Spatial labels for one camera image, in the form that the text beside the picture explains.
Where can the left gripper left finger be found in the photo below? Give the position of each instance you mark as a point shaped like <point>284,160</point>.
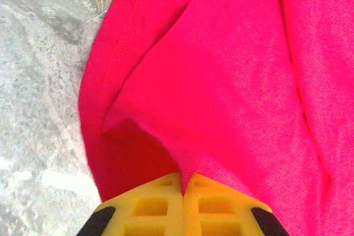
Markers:
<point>149,219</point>

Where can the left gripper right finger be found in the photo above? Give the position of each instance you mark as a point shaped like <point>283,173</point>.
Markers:
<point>215,219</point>

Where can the red t-shirt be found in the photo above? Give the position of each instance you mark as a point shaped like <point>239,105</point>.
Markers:
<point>221,53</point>

